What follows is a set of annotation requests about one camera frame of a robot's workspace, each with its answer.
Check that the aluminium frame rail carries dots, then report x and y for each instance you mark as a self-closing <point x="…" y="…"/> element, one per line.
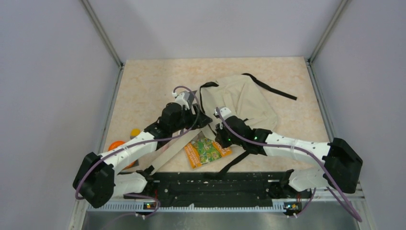
<point x="101" y="31"/>

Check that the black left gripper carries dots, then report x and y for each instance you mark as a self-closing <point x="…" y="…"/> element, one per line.
<point x="202" y="120"/>

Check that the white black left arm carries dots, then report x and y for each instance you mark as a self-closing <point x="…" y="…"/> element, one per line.
<point x="98" y="178"/>

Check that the cream canvas backpack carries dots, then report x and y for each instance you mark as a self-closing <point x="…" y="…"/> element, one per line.
<point x="242" y="95"/>

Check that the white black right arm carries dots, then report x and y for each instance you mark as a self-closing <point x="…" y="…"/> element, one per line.
<point x="335" y="164"/>

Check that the orange green storey treehouse book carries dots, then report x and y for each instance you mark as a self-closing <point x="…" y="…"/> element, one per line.
<point x="201" y="151"/>

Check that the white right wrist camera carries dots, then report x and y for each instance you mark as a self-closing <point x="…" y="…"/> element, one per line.
<point x="223" y="112"/>

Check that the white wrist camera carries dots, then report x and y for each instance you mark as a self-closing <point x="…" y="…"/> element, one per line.
<point x="185" y="98"/>
<point x="223" y="112"/>

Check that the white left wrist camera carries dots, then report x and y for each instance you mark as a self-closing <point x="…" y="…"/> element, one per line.
<point x="185" y="98"/>

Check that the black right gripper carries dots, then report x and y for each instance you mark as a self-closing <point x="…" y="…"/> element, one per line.
<point x="220" y="130"/>

